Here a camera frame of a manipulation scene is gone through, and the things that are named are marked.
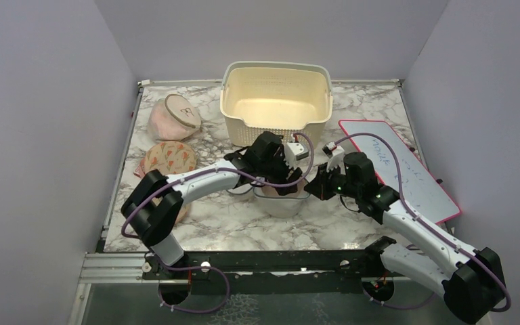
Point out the pink mesh laundry bag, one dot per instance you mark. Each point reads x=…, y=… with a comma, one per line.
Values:
x=172, y=119

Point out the black front mounting rail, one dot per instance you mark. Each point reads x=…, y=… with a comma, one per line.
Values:
x=269, y=272

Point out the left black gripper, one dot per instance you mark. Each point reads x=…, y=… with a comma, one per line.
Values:
x=285, y=176

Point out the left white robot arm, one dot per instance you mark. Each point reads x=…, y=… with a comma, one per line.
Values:
x=154, y=205

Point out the floral beige laundry bag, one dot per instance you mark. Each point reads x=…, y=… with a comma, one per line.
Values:
x=169, y=157

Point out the pink-framed whiteboard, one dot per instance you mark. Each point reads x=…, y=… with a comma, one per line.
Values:
x=383, y=146

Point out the pink bra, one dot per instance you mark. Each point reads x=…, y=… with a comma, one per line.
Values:
x=270, y=192

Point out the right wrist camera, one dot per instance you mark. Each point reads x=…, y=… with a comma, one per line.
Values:
x=335, y=154

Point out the white mesh laundry bag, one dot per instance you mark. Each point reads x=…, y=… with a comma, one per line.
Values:
x=281, y=208

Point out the aluminium table frame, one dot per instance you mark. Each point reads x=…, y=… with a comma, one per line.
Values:
x=113, y=289

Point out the cream perforated plastic basket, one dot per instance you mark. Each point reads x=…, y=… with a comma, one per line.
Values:
x=280, y=97

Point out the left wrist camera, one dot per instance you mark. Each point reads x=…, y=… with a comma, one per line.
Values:
x=294, y=152

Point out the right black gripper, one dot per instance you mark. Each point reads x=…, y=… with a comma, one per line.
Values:
x=319, y=186

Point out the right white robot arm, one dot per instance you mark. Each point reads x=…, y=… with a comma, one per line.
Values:
x=470, y=281

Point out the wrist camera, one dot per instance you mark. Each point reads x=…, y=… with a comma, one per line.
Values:
x=335, y=154
x=294, y=152

